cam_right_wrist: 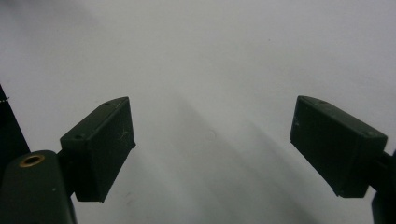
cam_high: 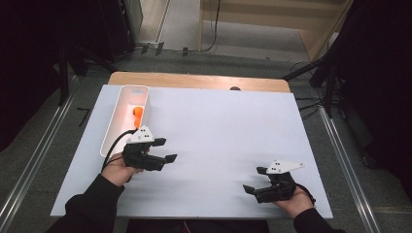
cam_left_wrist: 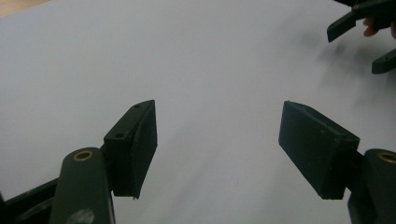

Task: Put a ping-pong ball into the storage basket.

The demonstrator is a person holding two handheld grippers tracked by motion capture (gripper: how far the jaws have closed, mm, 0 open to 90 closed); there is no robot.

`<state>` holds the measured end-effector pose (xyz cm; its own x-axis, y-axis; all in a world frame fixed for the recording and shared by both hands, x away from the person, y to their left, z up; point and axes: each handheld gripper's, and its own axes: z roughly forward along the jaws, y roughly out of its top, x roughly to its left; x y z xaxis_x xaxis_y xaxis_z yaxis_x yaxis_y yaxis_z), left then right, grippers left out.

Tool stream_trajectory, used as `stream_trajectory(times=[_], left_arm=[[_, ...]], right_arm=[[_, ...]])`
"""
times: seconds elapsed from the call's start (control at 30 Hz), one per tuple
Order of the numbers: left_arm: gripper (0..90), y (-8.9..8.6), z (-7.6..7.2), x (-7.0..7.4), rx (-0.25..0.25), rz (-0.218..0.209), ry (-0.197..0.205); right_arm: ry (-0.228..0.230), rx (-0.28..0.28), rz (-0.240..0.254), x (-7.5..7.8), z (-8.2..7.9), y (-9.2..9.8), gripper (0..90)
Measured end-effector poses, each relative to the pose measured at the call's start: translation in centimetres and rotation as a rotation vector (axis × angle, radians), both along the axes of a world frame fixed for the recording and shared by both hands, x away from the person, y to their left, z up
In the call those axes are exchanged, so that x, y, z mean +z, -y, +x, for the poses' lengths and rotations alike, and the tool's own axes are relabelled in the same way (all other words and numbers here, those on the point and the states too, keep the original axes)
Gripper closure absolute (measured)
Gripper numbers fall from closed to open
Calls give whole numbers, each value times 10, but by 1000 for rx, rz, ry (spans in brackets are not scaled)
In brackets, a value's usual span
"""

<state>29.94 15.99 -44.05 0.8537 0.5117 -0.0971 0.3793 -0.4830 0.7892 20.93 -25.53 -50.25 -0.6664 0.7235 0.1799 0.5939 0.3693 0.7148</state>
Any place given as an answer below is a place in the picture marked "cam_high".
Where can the wooden table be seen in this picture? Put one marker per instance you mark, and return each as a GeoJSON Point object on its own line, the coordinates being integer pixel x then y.
{"type": "Point", "coordinates": [194, 81]}

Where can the white board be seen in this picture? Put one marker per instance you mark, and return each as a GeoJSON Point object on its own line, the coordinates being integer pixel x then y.
{"type": "Point", "coordinates": [243, 129]}

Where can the metal floor rail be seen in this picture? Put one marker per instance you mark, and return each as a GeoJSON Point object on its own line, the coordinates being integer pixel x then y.
{"type": "Point", "coordinates": [348, 168]}
{"type": "Point", "coordinates": [37, 155]}

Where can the person's right hand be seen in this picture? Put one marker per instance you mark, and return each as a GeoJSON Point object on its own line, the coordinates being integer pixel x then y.
{"type": "Point", "coordinates": [296, 206]}

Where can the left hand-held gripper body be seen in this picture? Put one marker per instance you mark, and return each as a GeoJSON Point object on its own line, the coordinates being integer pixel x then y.
{"type": "Point", "coordinates": [139, 158]}

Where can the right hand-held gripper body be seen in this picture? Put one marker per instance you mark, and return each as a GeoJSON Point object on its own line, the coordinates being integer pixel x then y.
{"type": "Point", "coordinates": [278, 192]}

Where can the white rectangular bin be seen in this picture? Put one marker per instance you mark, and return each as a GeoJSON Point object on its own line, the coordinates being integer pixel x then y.
{"type": "Point", "coordinates": [124, 110]}

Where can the dark curtain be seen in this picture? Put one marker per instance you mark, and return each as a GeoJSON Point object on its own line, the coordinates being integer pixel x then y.
{"type": "Point", "coordinates": [382, 64]}
{"type": "Point", "coordinates": [32, 48]}

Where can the person's left hand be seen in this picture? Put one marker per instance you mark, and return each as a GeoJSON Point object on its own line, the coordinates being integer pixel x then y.
{"type": "Point", "coordinates": [116, 171]}

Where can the orange ball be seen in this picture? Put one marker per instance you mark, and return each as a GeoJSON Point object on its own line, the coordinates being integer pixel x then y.
{"type": "Point", "coordinates": [137, 111]}
{"type": "Point", "coordinates": [137, 122]}

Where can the black metal stand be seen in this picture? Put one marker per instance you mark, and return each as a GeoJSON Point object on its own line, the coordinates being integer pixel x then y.
{"type": "Point", "coordinates": [63, 81]}
{"type": "Point", "coordinates": [329, 90]}

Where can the black floor bracket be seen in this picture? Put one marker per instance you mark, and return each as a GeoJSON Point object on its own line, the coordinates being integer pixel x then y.
{"type": "Point", "coordinates": [144, 48]}
{"type": "Point", "coordinates": [185, 51]}
{"type": "Point", "coordinates": [160, 48]}

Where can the black equipment cabinet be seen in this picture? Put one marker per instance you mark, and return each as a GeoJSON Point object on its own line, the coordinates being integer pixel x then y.
{"type": "Point", "coordinates": [113, 26]}

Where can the wooden shelf frame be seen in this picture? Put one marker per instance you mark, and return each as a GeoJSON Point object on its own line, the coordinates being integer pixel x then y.
{"type": "Point", "coordinates": [315, 42]}

